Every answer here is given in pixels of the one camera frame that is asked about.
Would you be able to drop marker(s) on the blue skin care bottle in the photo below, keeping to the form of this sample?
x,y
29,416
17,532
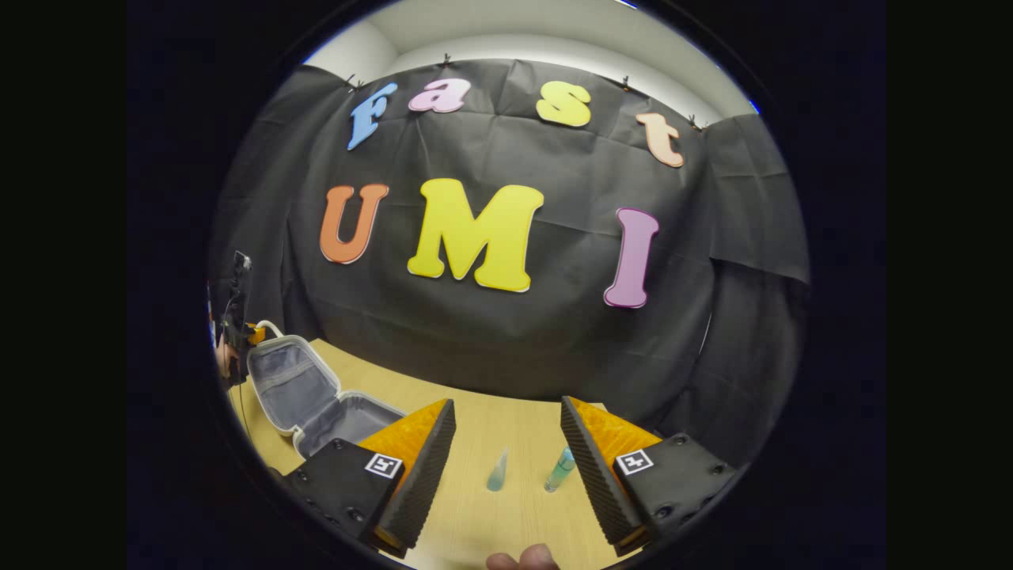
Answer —
x,y
558,473

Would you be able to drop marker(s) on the white hard-shell suitcase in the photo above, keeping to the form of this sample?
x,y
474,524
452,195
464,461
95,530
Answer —
x,y
293,388

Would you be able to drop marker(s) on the blue white skin care tube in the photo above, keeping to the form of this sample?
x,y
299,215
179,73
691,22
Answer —
x,y
497,475

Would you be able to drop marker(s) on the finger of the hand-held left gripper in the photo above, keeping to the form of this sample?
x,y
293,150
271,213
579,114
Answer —
x,y
257,334

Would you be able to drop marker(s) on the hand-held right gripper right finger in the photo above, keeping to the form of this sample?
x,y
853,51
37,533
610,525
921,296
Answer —
x,y
593,475

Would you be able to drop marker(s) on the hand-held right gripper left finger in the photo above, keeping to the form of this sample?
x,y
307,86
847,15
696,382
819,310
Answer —
x,y
427,475

